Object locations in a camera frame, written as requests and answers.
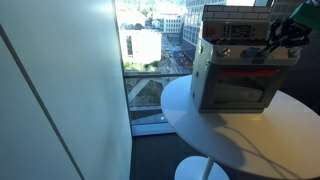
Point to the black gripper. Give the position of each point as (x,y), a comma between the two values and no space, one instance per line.
(296,33)

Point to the light blue stove knob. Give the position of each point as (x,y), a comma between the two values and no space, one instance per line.
(264,54)
(222,51)
(250,52)

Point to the green angular object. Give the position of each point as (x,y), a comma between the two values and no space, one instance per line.
(308,15)

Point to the black stove keypad panel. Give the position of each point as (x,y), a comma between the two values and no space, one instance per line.
(236,31)

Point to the red round stove button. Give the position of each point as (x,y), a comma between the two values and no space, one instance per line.
(212,31)

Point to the glass office building outside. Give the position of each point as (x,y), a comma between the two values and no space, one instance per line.
(195,23)

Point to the grey toy stove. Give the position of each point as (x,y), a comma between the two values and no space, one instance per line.
(200,73)

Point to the white building outside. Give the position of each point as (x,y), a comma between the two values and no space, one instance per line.
(143,45)

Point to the window frame crossbar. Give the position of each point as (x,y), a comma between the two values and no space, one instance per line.
(150,75)

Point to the white table pedestal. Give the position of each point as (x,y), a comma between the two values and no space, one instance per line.
(190,170)

